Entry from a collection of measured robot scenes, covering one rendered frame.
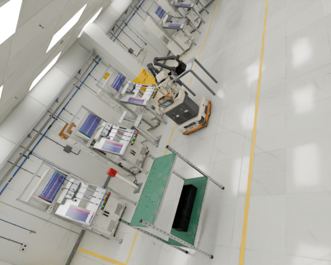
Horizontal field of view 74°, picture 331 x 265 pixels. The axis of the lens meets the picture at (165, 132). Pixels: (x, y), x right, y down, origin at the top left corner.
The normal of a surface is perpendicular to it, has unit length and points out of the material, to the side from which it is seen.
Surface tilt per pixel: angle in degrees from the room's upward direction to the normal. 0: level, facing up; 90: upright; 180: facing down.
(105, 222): 90
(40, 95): 90
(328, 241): 0
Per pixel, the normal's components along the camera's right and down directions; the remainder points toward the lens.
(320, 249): -0.72, -0.55
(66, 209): -0.04, -0.57
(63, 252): 0.63, -0.26
